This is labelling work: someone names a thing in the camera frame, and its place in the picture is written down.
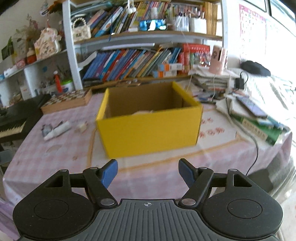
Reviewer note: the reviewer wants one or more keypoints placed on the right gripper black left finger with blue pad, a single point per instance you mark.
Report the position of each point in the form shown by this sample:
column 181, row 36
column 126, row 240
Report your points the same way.
column 98, row 181

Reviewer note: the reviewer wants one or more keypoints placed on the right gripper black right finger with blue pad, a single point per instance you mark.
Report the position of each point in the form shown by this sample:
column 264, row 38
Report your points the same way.
column 198, row 181

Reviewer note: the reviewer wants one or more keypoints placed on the white charger cube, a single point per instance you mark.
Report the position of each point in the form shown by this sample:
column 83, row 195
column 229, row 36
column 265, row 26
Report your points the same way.
column 82, row 127

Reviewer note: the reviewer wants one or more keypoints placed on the white tube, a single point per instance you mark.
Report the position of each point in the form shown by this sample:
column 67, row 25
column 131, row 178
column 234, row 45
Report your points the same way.
column 59, row 130

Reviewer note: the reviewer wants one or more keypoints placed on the black binder clip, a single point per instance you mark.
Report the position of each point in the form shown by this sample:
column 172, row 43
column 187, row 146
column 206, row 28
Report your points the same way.
column 46, row 129

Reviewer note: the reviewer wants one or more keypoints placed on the pink plush pig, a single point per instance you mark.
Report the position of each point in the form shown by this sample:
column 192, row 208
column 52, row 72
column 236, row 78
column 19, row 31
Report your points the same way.
column 143, row 112

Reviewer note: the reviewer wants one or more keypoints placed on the pink checkered tablecloth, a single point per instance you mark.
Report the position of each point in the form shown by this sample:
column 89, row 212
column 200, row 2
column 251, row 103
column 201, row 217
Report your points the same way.
column 221, row 145

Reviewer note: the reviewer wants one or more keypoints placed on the yellow cardboard box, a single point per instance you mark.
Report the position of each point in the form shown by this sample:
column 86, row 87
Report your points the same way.
column 174, row 124

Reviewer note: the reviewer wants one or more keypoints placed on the wooden chess board box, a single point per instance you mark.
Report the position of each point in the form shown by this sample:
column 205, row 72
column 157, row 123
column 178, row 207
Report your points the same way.
column 67, row 101

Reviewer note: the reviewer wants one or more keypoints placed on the green thick book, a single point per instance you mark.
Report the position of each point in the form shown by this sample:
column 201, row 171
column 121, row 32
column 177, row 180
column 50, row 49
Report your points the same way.
column 269, row 135

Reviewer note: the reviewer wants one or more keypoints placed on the phone on book stack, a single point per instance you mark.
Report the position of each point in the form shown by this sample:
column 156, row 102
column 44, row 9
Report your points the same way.
column 252, row 107

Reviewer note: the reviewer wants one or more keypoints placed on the white green lidded jar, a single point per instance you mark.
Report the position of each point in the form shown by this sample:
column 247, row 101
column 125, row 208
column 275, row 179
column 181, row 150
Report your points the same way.
column 67, row 86

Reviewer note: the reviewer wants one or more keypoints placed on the red white glue bottle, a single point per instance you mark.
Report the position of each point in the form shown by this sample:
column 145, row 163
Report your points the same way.
column 57, row 81

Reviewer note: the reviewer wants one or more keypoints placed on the black electronic keyboard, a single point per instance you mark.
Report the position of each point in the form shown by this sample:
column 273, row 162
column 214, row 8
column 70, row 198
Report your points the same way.
column 18, row 120

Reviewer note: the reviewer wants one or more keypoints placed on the black power adapter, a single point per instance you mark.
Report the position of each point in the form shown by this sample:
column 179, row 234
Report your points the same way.
column 239, row 83

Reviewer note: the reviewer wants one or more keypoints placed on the orange white medicine box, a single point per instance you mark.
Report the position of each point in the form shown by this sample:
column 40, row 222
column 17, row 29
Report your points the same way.
column 170, row 67

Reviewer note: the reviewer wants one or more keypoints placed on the black pouch by window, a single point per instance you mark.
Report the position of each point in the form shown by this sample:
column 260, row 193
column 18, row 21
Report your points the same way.
column 255, row 68

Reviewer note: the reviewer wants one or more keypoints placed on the white bookshelf unit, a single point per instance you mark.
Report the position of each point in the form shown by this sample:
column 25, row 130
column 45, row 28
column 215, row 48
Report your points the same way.
column 113, row 27

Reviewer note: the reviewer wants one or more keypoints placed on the white quilted handbag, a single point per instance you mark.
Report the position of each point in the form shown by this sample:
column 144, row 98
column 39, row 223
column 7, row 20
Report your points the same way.
column 82, row 32

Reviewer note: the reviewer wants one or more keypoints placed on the smartphone on shelf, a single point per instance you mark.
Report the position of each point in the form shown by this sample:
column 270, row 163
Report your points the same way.
column 153, row 25

